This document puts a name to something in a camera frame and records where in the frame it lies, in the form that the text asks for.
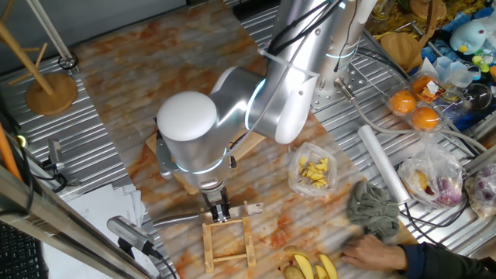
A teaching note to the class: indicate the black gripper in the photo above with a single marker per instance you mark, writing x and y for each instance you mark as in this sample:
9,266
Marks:
217,197

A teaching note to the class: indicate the steel kitchen knife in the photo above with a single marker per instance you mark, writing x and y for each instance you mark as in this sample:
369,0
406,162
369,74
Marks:
248,210

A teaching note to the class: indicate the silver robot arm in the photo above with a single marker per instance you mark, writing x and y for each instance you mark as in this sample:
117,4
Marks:
240,100

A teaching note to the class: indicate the dark sleeved forearm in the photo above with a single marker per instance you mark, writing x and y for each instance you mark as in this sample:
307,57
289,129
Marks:
445,263

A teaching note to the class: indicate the person bare hand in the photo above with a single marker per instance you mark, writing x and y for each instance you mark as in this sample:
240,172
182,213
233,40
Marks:
376,253

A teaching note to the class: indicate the wooden knife rack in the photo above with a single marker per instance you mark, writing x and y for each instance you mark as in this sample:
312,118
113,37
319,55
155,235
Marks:
208,248

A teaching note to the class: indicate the wooden cutting board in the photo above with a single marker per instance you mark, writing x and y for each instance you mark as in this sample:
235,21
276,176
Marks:
253,143

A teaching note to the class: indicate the whole brown potato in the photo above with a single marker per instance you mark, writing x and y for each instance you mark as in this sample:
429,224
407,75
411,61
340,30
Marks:
292,272

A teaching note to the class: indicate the plastic bag of potato pieces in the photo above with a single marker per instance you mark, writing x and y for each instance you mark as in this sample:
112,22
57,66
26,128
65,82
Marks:
306,149

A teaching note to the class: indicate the small yellow potato wedge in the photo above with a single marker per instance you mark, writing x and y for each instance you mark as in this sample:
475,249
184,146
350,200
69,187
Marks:
321,272

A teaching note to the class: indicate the white paper sheet stack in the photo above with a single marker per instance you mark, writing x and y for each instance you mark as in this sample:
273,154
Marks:
89,217

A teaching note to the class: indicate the grey green cloth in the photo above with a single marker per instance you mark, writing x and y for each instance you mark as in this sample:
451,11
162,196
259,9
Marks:
372,209

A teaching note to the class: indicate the orange marble pattern mat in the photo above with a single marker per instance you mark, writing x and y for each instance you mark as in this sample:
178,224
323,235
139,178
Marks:
116,77

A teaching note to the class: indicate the white plastic wrap roll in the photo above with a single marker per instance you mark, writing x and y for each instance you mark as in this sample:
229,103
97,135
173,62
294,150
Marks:
381,162

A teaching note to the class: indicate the metal robot mounting plate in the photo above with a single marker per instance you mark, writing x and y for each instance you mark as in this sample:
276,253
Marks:
360,81

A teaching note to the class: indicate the wooden round base stand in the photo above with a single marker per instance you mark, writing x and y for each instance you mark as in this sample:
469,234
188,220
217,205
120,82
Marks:
52,97

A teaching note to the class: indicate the black keyboard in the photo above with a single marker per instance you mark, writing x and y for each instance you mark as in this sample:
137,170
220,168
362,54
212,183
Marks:
19,255

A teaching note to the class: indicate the orange pole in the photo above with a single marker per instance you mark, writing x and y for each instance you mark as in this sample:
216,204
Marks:
7,155

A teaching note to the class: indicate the purple onion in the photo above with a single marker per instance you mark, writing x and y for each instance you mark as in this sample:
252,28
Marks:
449,191

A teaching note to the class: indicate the orange fruit with label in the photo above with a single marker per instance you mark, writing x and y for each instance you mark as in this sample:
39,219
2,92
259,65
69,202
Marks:
420,83

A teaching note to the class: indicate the wooden disc with stick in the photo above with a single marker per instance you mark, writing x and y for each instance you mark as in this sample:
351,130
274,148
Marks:
401,50

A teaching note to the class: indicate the clear plastic fruit container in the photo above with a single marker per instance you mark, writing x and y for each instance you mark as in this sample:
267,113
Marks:
441,102

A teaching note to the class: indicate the white rod stand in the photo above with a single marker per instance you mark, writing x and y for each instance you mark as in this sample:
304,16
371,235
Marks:
50,30

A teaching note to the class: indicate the clear glass jar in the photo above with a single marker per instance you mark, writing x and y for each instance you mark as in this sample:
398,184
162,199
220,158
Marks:
381,9

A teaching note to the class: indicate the clear bag of purple vegetables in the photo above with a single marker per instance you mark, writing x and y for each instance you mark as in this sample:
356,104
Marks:
484,193

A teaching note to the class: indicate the clear plastic cups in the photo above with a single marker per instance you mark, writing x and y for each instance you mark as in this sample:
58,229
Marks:
453,73

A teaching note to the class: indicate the clear glass bowl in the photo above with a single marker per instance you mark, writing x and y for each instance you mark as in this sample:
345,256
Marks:
478,97

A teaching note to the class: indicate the green yellow toy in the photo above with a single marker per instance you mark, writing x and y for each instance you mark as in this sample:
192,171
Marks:
480,64

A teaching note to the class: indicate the blue plush toy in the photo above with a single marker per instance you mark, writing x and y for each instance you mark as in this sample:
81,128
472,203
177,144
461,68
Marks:
467,36

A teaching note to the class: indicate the grey camera mounting bracket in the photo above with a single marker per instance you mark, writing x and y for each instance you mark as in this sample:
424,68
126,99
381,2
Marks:
164,155

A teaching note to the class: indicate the grey cylindrical camera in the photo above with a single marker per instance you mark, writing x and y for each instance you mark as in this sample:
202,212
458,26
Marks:
128,232

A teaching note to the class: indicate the steel frame rail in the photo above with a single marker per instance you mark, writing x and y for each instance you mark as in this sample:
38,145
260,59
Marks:
58,228

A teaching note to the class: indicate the grey camera on clamp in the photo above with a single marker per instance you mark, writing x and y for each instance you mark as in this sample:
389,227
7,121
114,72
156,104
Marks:
55,153

